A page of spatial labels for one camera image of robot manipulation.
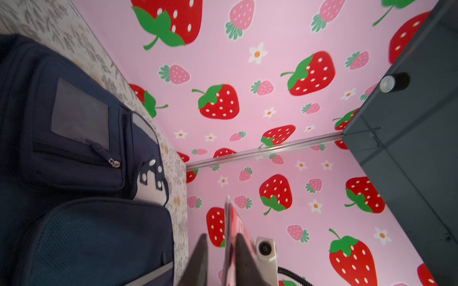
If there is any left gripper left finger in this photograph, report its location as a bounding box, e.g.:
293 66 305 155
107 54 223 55
178 234 208 286

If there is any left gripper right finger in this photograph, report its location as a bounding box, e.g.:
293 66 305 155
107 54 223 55
235 234 268 286

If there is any red card pack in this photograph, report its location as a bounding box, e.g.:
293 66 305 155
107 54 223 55
222 196 250 286

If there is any navy blue student backpack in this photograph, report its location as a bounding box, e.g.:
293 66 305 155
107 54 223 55
1 34 175 286

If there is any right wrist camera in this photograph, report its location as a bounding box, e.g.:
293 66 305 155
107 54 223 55
255 237 279 286

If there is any dark ceiling camera mount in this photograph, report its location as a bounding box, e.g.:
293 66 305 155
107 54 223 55
343 1 458 286

